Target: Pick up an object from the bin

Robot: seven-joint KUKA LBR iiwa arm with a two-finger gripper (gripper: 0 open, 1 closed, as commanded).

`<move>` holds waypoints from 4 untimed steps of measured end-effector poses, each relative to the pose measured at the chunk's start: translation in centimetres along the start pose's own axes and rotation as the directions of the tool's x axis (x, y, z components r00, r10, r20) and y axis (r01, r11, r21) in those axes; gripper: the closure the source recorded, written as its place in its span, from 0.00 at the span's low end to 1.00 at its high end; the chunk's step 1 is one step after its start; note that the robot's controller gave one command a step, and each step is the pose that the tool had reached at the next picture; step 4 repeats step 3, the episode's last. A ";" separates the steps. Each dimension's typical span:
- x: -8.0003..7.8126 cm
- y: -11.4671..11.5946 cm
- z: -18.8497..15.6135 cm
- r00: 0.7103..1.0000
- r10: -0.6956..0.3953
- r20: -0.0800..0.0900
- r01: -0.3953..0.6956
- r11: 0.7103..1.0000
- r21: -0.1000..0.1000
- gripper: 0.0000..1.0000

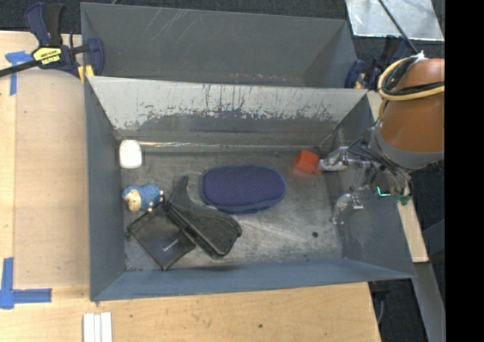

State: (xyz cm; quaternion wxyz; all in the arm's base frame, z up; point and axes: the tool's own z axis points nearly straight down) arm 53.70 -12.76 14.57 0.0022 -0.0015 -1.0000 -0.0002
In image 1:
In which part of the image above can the orange block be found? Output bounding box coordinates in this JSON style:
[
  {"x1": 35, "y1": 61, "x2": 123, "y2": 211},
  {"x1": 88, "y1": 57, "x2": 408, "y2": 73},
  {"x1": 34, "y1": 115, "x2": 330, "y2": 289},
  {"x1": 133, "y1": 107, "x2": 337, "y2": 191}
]
[{"x1": 293, "y1": 148, "x2": 324, "y2": 175}]

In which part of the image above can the grey metal bin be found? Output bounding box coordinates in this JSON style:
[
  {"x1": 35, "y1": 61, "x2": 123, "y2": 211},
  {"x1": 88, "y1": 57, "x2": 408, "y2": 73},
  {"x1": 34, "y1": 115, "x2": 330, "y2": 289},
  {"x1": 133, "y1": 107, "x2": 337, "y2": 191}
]
[{"x1": 79, "y1": 2, "x2": 417, "y2": 302}]

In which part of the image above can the blue oval pad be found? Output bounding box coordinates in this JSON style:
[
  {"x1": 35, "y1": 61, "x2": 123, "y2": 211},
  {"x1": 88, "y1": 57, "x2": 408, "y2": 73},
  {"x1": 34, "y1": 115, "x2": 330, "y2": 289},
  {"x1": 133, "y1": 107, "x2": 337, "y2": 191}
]
[{"x1": 199, "y1": 164, "x2": 287, "y2": 215}]

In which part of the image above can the black flat pouch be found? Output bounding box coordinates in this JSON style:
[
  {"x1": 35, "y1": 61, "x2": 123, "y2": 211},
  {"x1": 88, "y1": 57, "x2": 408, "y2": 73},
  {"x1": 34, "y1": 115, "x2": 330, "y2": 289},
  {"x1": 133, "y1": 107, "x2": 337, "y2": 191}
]
[{"x1": 125, "y1": 204, "x2": 197, "y2": 272}]

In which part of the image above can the black zipped case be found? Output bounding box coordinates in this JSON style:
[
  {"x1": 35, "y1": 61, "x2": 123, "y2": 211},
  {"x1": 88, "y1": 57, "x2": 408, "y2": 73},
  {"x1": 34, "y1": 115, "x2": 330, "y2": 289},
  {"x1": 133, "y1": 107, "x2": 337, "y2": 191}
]
[{"x1": 165, "y1": 175, "x2": 243, "y2": 258}]

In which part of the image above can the blue toy sheep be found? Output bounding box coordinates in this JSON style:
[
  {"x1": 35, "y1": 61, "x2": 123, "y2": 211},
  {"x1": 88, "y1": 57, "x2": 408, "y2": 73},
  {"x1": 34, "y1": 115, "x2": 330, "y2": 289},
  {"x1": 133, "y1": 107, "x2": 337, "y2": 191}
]
[{"x1": 121, "y1": 182, "x2": 166, "y2": 213}]

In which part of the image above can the pale wood board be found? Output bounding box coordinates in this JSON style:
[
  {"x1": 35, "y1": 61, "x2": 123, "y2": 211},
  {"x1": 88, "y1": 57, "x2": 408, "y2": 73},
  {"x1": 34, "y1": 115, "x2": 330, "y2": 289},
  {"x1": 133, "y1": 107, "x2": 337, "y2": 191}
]
[{"x1": 13, "y1": 67, "x2": 92, "y2": 291}]

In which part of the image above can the white rounded block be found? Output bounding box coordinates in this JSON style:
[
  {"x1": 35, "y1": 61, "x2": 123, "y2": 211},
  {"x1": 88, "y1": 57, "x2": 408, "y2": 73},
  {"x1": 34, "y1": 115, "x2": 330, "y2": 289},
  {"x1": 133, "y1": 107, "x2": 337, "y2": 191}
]
[{"x1": 119, "y1": 138, "x2": 144, "y2": 169}]

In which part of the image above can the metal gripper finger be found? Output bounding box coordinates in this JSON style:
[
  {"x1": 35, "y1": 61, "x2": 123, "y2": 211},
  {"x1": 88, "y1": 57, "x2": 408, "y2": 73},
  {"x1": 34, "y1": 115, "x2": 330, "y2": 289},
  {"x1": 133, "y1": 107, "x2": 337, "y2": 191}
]
[
  {"x1": 318, "y1": 146, "x2": 351, "y2": 174},
  {"x1": 331, "y1": 191, "x2": 365, "y2": 225}
]

